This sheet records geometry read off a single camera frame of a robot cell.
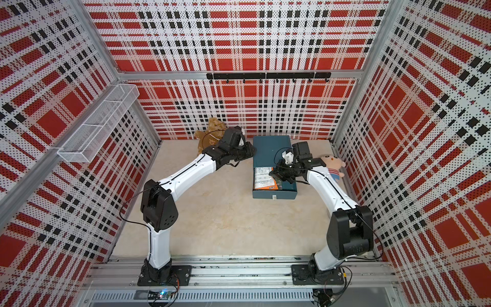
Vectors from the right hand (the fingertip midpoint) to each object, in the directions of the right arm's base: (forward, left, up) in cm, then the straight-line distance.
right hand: (272, 172), depth 82 cm
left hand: (+10, +6, +2) cm, 12 cm away
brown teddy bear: (+33, +34, -9) cm, 48 cm away
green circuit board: (-42, +42, -17) cm, 62 cm away
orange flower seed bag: (-3, +4, -2) cm, 6 cm away
